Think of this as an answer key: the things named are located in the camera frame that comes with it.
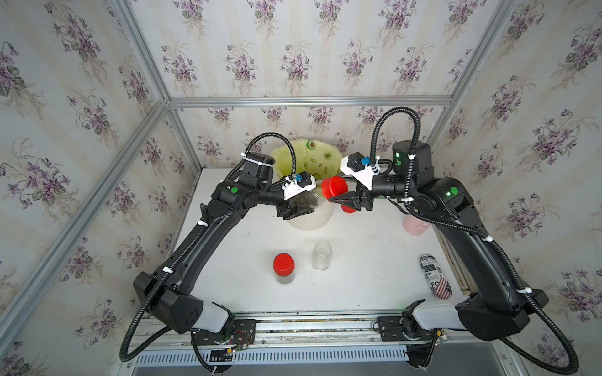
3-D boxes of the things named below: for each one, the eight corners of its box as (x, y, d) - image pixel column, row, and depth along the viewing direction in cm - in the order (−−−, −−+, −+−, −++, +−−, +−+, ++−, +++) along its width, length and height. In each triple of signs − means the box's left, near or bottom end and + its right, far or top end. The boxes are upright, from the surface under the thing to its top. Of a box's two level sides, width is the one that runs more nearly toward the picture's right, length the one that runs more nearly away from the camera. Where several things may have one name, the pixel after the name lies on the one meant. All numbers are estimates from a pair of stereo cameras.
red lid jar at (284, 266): (275, 284, 85) (272, 271, 75) (277, 267, 89) (274, 252, 79) (294, 284, 85) (293, 271, 75) (295, 267, 89) (294, 252, 79)
